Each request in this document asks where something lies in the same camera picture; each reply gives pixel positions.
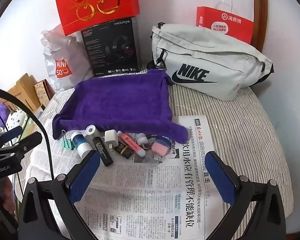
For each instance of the patterned brown box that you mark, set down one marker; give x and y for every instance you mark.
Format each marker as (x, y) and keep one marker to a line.
(42, 92)

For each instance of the black and gold small box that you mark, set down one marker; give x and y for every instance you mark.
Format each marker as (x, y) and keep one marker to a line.
(123, 151)

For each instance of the long black box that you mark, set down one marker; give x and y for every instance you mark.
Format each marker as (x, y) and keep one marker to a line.
(103, 152)

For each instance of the white tape roll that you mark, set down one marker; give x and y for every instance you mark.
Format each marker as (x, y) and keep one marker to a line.
(91, 130)

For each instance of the pink tube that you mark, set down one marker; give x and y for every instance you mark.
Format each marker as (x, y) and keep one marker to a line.
(131, 143)

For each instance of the white dotted cloth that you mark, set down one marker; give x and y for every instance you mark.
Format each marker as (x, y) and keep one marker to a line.
(16, 120)

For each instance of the light wooden furniture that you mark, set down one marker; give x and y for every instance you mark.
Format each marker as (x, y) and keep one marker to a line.
(22, 92)

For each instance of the white charger plug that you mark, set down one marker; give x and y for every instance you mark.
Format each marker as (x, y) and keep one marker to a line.
(111, 138)

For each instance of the white plastic bag red label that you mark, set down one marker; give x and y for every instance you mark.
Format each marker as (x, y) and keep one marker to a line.
(65, 55)

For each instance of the clear plastic suction cup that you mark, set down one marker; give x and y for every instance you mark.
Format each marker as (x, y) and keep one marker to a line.
(150, 160)

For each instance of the red gift bag gold print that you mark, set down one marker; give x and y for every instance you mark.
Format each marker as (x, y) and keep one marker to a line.
(97, 5)

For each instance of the striped bed sheet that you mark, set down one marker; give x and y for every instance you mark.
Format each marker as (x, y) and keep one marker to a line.
(252, 130)

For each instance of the small white and blue cap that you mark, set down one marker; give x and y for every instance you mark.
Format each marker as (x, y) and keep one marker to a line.
(141, 140)

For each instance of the black headphone box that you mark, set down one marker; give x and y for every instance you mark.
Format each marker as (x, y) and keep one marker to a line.
(110, 50)

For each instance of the brown wooden headboard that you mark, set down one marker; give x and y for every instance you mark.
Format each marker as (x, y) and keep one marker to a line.
(261, 17)

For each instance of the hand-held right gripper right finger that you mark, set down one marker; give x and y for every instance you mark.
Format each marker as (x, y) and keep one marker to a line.
(220, 180)

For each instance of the grey waist bag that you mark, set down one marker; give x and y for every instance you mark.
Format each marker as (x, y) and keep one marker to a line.
(215, 55)

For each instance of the purple towel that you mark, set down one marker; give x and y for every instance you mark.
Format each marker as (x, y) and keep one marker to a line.
(115, 100)

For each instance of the green binder clip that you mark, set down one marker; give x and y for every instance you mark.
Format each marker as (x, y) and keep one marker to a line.
(68, 145)

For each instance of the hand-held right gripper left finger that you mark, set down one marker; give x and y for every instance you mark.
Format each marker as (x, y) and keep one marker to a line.
(85, 177)

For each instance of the newspaper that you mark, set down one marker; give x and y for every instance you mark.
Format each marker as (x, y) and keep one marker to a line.
(140, 192)

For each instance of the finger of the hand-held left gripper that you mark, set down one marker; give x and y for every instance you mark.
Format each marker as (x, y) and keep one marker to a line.
(12, 132)
(27, 142)

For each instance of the blue and white bottle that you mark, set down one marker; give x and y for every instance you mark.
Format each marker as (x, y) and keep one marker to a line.
(80, 142)

